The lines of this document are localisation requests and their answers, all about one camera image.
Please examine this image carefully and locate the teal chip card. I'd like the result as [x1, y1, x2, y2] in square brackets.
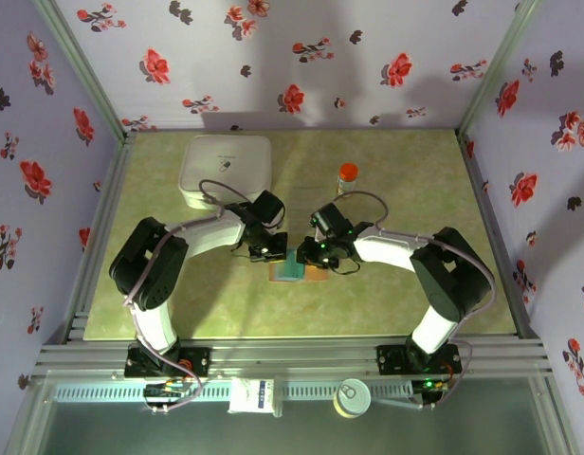
[276, 250, 306, 282]

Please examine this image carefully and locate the orange capped vitamin bottle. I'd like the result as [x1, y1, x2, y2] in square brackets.
[337, 162, 360, 197]

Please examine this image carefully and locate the white square medicine box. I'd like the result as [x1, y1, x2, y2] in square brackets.
[178, 135, 273, 210]

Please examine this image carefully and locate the silver tin can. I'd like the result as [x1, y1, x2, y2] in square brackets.
[332, 377, 373, 419]

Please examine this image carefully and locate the small circuit board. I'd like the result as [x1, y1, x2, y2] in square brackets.
[144, 381, 192, 414]
[412, 375, 453, 410]

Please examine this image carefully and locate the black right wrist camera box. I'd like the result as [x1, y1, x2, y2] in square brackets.
[309, 202, 356, 239]

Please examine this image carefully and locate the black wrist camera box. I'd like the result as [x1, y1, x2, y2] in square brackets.
[250, 189, 287, 229]
[309, 202, 356, 239]

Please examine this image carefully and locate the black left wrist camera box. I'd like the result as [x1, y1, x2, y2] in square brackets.
[250, 189, 287, 229]

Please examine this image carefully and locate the grey right arm cable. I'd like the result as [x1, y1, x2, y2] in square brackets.
[336, 190, 497, 410]

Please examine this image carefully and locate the aluminium profile frame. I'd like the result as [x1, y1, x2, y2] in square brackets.
[7, 0, 580, 455]

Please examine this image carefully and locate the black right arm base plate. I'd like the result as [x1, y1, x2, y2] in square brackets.
[375, 343, 462, 378]

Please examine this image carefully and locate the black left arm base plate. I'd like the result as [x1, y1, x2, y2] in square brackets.
[124, 344, 212, 379]

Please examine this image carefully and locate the white slotted cable duct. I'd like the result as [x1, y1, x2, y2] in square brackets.
[52, 380, 416, 405]

